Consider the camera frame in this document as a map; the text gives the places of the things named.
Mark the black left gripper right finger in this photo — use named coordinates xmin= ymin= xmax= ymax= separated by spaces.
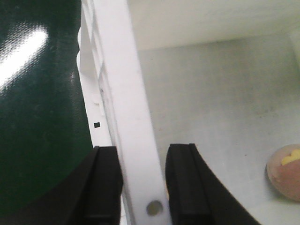
xmin=165 ymin=143 xmax=258 ymax=225

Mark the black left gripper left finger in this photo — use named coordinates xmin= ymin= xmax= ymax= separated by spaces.
xmin=0 ymin=146 xmax=123 ymax=225

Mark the pink egg plush toy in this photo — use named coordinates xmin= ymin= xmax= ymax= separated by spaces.
xmin=266 ymin=144 xmax=300 ymax=201

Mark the white plastic Totelife crate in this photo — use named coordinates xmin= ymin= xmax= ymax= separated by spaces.
xmin=77 ymin=0 xmax=300 ymax=225

